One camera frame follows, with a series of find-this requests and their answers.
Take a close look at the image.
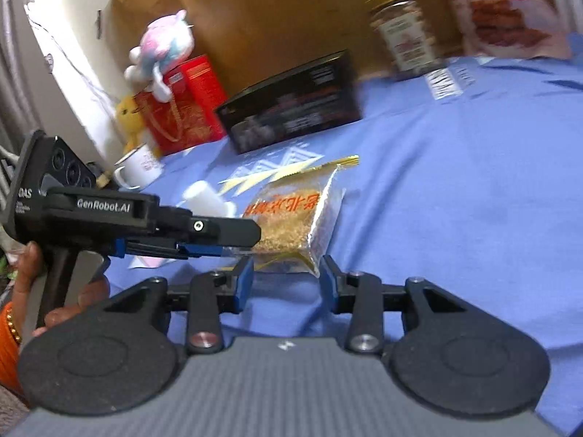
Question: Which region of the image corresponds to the white plastic cup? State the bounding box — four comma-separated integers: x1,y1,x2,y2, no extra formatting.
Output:
182,181,237,218

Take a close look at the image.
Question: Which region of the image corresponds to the gold clear snack packet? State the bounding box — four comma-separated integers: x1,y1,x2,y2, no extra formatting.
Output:
228,155,360,277

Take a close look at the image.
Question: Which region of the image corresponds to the orange sleeve forearm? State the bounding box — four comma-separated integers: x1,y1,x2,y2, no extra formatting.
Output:
0,302,23,395

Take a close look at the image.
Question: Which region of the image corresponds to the person's left hand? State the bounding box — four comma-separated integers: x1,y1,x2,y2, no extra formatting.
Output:
12,242,111,337

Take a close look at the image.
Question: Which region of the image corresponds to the white enamel mug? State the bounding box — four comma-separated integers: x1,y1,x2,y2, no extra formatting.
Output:
113,144,164,192

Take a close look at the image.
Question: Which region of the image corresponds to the yellow duck plush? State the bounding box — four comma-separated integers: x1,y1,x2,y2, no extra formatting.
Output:
116,96,162,159

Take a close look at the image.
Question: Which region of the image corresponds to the red gift bag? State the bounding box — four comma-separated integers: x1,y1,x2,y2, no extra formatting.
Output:
134,55,226,155

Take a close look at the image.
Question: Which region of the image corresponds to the black snack box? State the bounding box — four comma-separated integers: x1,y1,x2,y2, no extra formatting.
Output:
215,50,362,154

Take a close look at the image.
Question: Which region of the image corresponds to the pink blue plush toy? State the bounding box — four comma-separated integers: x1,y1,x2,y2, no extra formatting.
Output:
124,10,195,103

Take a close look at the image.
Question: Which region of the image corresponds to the wooden board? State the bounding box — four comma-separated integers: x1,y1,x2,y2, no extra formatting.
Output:
102,0,387,95

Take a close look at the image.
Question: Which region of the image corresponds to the nut jar gold lid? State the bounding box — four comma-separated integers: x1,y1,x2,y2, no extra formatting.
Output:
367,0,443,80

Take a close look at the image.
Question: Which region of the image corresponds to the pink fried twist bag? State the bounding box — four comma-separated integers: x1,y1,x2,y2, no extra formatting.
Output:
451,0,571,59

